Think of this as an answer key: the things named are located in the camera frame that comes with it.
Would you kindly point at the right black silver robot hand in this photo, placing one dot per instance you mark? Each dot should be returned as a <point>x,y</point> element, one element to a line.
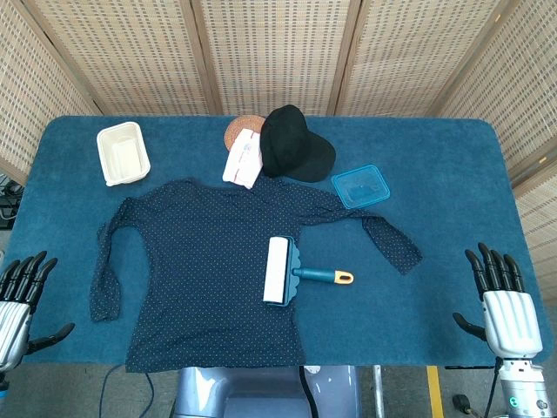
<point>511,322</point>

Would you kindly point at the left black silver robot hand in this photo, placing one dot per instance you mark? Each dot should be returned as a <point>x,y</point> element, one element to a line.
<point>15,322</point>

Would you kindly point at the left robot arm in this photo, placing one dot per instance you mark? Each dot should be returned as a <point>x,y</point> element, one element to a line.
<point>2,385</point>

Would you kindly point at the black floor plug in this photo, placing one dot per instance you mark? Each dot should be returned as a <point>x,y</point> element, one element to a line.
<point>462,402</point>

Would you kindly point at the metal table leg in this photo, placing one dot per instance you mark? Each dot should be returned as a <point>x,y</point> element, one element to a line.
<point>378,392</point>

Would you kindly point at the blue carpet table cover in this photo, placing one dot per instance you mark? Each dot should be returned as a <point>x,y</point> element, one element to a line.
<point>435,183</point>

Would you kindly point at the navy polka dot shirt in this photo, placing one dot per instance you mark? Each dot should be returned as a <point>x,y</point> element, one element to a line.
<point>209,270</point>

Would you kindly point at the cream plastic food container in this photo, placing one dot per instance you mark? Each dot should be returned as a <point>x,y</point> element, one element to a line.
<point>122,152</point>

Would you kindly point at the blue transparent container lid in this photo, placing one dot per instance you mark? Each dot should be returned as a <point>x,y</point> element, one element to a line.
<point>360,186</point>

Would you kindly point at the grey blue robot torso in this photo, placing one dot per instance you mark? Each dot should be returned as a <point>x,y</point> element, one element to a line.
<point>261,392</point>

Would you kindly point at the white pink folded towel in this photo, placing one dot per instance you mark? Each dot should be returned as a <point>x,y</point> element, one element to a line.
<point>243,161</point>

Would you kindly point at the black baseball cap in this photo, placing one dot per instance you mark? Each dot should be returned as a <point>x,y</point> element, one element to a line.
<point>289,143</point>

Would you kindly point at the round woven brown coaster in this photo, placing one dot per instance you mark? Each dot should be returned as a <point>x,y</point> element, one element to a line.
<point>237,128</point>

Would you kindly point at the bamboo folding screen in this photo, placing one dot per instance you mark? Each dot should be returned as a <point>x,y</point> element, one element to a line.
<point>278,52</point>

